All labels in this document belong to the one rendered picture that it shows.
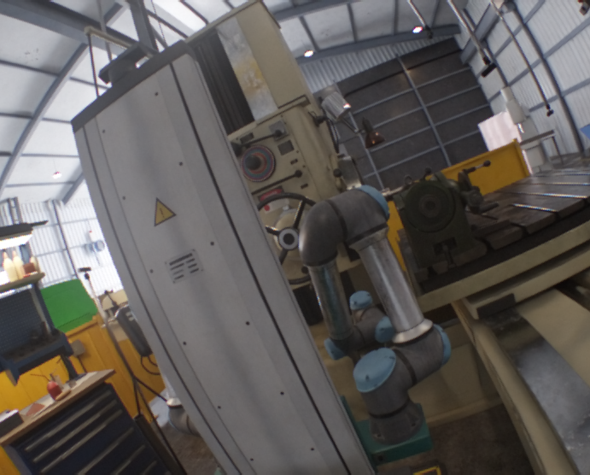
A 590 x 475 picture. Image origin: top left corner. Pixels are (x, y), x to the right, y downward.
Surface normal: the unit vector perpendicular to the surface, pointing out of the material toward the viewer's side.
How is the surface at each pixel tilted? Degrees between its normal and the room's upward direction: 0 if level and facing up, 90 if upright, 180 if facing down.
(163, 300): 90
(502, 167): 90
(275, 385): 90
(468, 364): 90
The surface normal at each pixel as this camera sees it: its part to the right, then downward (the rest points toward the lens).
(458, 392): -0.25, 0.14
